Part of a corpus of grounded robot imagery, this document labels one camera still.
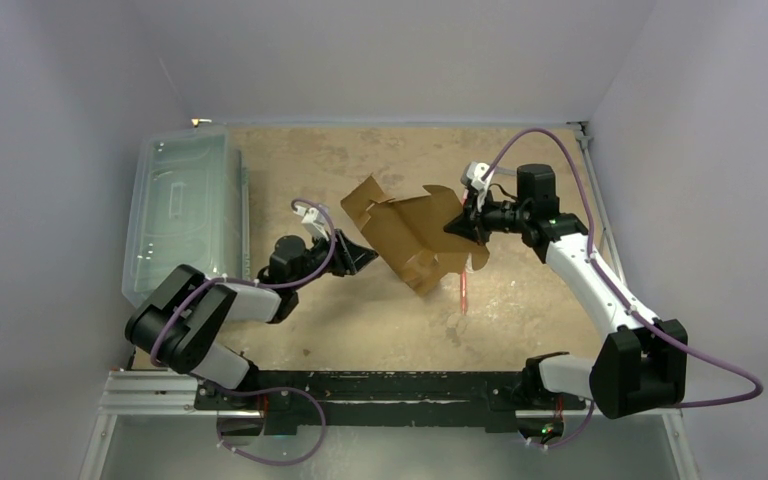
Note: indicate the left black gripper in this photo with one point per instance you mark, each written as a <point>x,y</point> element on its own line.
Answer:
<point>347,257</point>

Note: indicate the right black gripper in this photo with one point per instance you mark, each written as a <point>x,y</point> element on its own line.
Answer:
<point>477,220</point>

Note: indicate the brown cardboard box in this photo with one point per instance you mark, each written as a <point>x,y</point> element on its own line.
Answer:
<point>408,233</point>

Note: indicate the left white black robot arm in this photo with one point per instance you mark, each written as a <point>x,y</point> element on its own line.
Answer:
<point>179,323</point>

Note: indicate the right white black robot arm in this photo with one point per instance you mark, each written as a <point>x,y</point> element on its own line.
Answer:
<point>641,364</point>

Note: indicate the silver open-end wrench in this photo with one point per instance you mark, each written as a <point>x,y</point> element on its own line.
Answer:
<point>505,172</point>

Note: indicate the clear plastic storage bin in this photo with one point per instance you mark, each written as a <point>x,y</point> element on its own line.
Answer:
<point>189,206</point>

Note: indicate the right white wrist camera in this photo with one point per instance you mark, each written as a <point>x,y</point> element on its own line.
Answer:
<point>476,179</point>

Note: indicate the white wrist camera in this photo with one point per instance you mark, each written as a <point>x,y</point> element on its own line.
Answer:
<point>313,219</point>
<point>476,179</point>

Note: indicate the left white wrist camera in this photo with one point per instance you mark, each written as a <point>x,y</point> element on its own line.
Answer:
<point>313,219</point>

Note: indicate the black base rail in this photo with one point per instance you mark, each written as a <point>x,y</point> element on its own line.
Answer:
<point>284,401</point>

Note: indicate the aluminium frame rail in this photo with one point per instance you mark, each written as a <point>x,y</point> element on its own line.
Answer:
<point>148,428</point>

